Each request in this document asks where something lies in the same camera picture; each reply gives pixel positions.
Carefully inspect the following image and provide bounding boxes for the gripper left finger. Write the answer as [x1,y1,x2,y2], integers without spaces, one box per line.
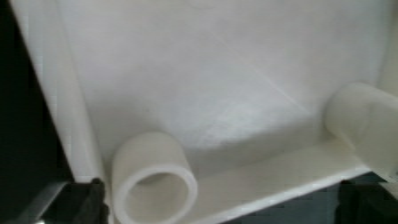
[14,178,110,224]

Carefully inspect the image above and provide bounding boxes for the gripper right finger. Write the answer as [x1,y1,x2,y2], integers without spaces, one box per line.
[334,181,398,224]

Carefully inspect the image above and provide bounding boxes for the white table leg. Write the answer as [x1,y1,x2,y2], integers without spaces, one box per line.
[325,83,398,183]

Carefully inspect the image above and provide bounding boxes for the white square table top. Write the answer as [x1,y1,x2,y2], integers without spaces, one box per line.
[9,0,398,224]

